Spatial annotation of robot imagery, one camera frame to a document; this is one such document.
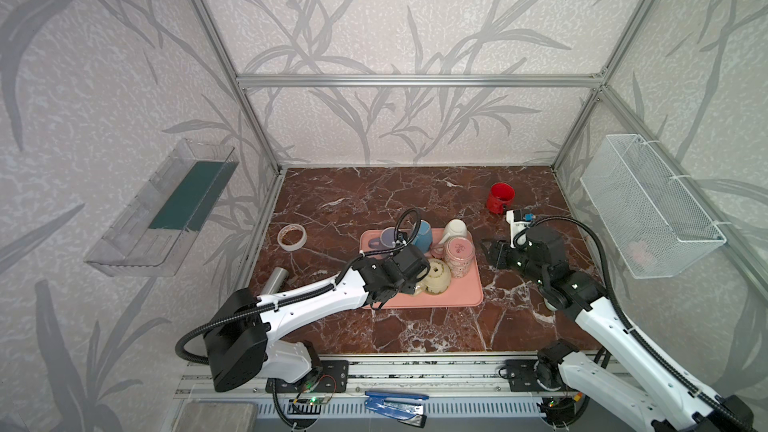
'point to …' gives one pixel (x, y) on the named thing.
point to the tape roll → (294, 246)
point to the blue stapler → (405, 408)
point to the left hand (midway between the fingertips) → (411, 268)
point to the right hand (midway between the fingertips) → (486, 232)
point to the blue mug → (423, 237)
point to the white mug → (454, 228)
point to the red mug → (500, 197)
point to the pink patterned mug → (458, 253)
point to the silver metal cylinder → (276, 280)
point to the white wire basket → (655, 228)
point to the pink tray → (464, 291)
